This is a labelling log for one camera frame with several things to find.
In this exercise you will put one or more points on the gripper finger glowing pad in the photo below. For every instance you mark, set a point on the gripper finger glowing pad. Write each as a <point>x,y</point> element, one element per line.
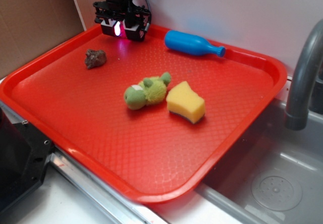
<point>135,33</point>
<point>110,27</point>

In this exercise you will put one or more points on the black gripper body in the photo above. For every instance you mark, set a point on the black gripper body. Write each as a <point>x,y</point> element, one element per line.
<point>128,13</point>

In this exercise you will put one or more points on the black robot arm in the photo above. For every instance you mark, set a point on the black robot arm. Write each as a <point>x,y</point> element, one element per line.
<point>135,2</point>

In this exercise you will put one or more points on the brown rock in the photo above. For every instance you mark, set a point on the brown rock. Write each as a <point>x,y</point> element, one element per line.
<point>95,58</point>

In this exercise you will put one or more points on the blue plastic toy bottle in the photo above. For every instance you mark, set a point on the blue plastic toy bottle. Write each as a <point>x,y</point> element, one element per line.
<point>191,44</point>

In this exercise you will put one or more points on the green plush turtle toy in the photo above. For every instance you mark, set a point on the green plush turtle toy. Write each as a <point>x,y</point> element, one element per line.
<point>150,91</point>

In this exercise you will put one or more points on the brown cardboard panel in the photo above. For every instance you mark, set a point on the brown cardboard panel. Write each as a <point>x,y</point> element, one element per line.
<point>30,28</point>

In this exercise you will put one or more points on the yellow sponge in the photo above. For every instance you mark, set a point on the yellow sponge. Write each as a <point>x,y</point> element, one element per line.
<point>183,101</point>

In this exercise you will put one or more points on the red plastic tray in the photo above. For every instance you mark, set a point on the red plastic tray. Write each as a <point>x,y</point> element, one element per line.
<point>148,155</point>

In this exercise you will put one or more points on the grey toy faucet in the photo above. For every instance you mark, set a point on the grey toy faucet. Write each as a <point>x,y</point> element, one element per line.
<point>306,88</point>

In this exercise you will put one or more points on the grey toy sink basin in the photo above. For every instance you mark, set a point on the grey toy sink basin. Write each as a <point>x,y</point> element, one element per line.
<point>271,174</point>

